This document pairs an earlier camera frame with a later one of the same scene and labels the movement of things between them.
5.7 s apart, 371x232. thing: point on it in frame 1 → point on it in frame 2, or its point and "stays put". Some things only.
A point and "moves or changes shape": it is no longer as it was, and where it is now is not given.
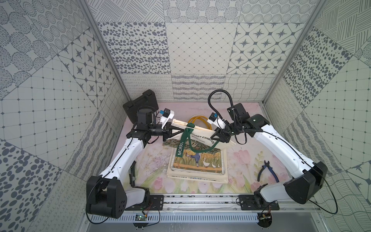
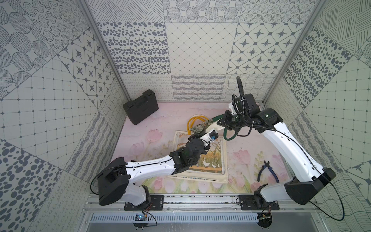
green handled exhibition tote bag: [193, 137] moves or changes shape
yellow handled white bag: [211, 162] → [196, 123]
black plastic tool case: [148, 98] stays put
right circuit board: [264, 219] stays put
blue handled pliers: [266, 164] stays put
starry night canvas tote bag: [198, 176] stays put
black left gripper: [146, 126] → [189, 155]
